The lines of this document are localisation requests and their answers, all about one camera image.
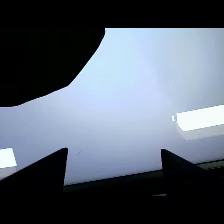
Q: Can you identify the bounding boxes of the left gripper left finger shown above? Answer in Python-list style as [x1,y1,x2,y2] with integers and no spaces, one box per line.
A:
[0,147,69,197]

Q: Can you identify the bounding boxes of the black garment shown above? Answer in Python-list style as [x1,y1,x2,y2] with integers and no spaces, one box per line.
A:
[0,27,106,108]

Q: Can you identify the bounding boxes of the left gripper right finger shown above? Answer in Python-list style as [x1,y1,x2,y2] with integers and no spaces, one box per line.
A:
[160,148,224,197]

